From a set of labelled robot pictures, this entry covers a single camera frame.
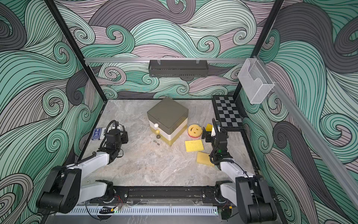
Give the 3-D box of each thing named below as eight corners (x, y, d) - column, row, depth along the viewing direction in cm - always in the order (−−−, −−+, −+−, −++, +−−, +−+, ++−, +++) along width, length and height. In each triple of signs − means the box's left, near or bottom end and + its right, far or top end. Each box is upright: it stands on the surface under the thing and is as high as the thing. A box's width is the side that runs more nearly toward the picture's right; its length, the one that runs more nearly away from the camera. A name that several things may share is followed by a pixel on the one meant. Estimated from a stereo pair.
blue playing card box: (92, 140, 97) (91, 138, 95) (95, 130, 103) (93, 128, 101) (99, 139, 98) (97, 137, 96) (101, 129, 104) (100, 127, 102)
